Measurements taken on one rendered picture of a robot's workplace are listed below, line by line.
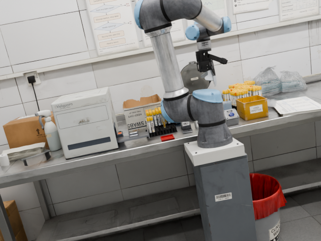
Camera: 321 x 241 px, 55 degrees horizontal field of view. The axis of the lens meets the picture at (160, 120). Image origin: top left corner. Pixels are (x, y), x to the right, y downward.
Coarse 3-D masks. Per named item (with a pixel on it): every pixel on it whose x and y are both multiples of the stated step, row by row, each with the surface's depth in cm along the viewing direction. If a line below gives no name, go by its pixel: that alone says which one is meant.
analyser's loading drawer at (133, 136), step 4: (128, 132) 162; (132, 132) 168; (136, 132) 168; (144, 132) 168; (148, 132) 163; (124, 136) 168; (128, 136) 166; (132, 136) 163; (136, 136) 163; (140, 136) 163; (144, 136) 163; (148, 136) 164; (120, 140) 162; (124, 140) 162; (128, 140) 163
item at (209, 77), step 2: (210, 70) 168; (208, 72) 168; (210, 72) 167; (208, 74) 167; (210, 74) 167; (212, 74) 166; (206, 76) 167; (208, 76) 167; (210, 76) 167; (212, 76) 166; (214, 76) 166; (206, 78) 166; (208, 78) 166; (210, 78) 166; (212, 78) 166; (214, 78) 166; (208, 80) 166; (210, 80) 166; (212, 80) 166; (214, 80) 166; (214, 82) 166; (216, 82) 167; (214, 84) 166; (214, 86) 166
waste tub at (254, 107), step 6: (252, 96) 178; (258, 96) 177; (240, 102) 170; (246, 102) 166; (252, 102) 166; (258, 102) 166; (264, 102) 166; (240, 108) 172; (246, 108) 166; (252, 108) 167; (258, 108) 167; (264, 108) 167; (240, 114) 175; (246, 114) 167; (252, 114) 167; (258, 114) 168; (264, 114) 168; (246, 120) 168
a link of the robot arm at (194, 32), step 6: (192, 24) 155; (198, 24) 154; (186, 30) 154; (192, 30) 153; (198, 30) 152; (204, 30) 152; (186, 36) 155; (192, 36) 154; (198, 36) 154; (204, 36) 155
